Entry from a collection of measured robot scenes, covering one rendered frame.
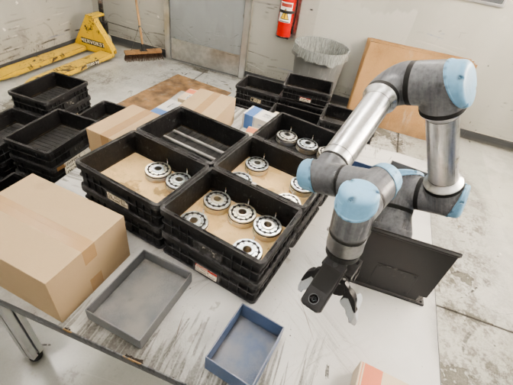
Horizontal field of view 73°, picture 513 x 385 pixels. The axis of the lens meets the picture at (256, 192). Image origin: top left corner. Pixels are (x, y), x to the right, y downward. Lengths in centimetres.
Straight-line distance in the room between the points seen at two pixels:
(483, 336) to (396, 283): 122
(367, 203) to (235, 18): 388
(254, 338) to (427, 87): 86
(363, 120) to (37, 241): 97
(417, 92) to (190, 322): 93
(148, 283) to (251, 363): 43
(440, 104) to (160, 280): 100
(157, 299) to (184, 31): 387
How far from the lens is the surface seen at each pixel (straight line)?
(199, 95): 204
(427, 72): 100
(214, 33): 453
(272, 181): 148
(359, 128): 88
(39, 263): 115
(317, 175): 78
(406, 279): 134
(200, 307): 121
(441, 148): 111
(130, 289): 126
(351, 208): 63
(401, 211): 128
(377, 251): 126
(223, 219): 128
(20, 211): 132
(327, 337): 123
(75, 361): 198
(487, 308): 267
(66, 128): 251
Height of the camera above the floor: 174
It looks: 40 degrees down
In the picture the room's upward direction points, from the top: 10 degrees clockwise
